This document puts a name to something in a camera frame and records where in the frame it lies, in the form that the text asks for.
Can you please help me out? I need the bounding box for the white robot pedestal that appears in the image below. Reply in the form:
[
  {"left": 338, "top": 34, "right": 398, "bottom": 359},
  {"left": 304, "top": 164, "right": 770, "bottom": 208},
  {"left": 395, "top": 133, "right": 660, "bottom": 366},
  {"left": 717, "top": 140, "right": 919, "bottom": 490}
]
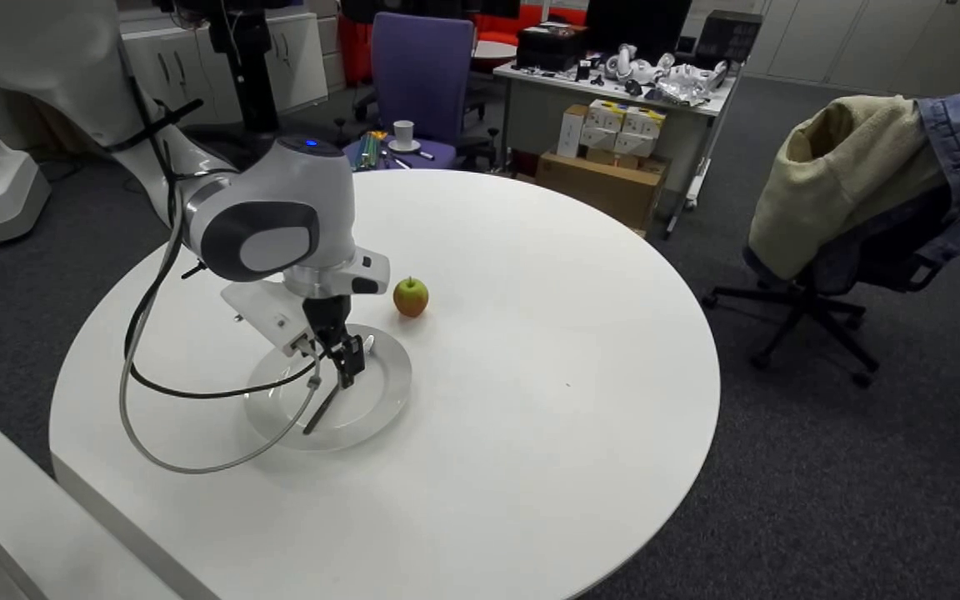
[{"left": 0, "top": 422, "right": 223, "bottom": 600}]

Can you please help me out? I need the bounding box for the small black monitor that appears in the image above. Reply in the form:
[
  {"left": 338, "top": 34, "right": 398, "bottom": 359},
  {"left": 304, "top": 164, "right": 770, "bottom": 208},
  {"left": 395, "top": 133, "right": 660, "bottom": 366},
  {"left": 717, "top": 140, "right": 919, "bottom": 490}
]
[{"left": 693, "top": 6, "right": 767, "bottom": 70}]

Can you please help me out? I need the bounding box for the purple office chair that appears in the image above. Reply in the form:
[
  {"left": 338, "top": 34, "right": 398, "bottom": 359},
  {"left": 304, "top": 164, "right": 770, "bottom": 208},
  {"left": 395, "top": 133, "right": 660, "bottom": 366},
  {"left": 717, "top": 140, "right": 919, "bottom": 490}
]
[{"left": 326, "top": 9, "right": 479, "bottom": 177}]

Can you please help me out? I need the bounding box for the large black monitor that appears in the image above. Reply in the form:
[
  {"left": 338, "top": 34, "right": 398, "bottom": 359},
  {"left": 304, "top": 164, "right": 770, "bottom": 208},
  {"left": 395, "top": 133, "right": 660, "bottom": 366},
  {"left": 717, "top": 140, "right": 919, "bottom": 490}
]
[{"left": 585, "top": 0, "right": 696, "bottom": 67}]

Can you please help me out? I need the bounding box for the plain white carton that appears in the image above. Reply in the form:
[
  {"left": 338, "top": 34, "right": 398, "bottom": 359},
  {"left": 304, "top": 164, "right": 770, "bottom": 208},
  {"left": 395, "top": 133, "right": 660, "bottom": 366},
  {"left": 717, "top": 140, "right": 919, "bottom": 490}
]
[{"left": 553, "top": 99, "right": 589, "bottom": 164}]

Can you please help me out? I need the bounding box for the beige jacket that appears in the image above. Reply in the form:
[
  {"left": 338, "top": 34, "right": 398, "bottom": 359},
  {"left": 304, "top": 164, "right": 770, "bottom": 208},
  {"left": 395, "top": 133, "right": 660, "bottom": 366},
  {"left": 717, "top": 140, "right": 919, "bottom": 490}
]
[{"left": 748, "top": 89, "right": 950, "bottom": 283}]

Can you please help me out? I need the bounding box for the white round plate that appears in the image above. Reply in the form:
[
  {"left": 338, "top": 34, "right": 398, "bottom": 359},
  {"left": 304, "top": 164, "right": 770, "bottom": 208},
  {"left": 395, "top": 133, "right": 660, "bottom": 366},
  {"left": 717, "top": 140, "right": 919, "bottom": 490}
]
[{"left": 240, "top": 319, "right": 417, "bottom": 456}]

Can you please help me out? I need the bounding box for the black swivel office chair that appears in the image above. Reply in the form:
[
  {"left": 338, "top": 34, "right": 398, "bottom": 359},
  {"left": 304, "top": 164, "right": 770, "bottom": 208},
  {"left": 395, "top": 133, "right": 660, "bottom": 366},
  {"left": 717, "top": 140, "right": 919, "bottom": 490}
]
[{"left": 705, "top": 181, "right": 956, "bottom": 392}]

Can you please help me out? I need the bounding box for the brown cardboard box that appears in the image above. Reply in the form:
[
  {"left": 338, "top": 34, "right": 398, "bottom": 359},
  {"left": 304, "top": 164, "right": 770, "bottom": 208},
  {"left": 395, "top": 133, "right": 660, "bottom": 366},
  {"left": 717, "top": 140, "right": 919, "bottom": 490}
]
[{"left": 535, "top": 150, "right": 670, "bottom": 234}]

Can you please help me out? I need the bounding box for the pile of white clutter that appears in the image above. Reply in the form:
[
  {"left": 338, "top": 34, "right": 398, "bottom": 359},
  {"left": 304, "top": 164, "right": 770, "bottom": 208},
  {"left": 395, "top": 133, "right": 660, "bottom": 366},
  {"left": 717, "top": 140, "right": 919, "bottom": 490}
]
[{"left": 585, "top": 40, "right": 735, "bottom": 113}]

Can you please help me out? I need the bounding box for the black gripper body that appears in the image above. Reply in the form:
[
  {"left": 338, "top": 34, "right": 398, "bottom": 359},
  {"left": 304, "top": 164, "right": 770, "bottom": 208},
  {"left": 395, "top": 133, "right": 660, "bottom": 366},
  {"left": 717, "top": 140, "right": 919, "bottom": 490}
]
[{"left": 299, "top": 290, "right": 356, "bottom": 349}]

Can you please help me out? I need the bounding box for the white box with yellow labels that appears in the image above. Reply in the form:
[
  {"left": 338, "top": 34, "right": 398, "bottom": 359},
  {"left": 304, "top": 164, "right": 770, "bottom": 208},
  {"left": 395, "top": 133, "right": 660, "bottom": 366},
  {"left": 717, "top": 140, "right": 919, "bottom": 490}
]
[{"left": 577, "top": 98, "right": 670, "bottom": 170}]

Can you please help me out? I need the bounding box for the white filing cabinet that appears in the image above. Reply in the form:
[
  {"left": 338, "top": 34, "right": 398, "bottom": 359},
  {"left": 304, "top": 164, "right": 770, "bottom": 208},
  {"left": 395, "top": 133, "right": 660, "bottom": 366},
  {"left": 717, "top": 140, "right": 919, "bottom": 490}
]
[{"left": 117, "top": 6, "right": 333, "bottom": 120}]

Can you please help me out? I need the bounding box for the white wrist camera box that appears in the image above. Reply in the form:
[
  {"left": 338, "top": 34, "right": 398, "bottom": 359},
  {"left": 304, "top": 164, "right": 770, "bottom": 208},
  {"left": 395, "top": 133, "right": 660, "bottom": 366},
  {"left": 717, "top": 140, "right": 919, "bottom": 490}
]
[{"left": 220, "top": 276, "right": 324, "bottom": 362}]

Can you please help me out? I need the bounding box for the black tripod stand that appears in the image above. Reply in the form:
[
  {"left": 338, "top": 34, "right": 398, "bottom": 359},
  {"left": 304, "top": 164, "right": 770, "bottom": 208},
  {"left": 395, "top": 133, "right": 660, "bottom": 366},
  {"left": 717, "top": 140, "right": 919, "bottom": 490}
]
[{"left": 111, "top": 0, "right": 285, "bottom": 160}]

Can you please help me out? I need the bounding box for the black box device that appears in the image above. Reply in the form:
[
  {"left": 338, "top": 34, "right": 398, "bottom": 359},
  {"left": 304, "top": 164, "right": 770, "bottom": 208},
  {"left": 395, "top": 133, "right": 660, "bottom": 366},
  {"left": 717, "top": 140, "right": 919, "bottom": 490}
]
[{"left": 513, "top": 20, "right": 593, "bottom": 78}]

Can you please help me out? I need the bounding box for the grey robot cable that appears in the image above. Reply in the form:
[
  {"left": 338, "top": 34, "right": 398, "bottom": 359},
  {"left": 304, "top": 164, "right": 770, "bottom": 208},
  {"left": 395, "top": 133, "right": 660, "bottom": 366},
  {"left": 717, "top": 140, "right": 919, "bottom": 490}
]
[{"left": 113, "top": 197, "right": 330, "bottom": 480}]

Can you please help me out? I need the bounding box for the white office desk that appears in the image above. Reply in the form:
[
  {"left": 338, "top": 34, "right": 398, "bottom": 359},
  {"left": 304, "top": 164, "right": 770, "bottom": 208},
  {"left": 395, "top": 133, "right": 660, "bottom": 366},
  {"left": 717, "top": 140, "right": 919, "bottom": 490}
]
[{"left": 491, "top": 58, "right": 741, "bottom": 240}]

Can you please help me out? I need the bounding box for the red green apple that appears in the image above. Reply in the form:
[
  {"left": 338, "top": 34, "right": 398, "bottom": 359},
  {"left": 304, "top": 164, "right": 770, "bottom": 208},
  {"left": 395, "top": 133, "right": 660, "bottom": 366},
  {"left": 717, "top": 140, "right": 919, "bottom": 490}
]
[{"left": 390, "top": 276, "right": 435, "bottom": 323}]

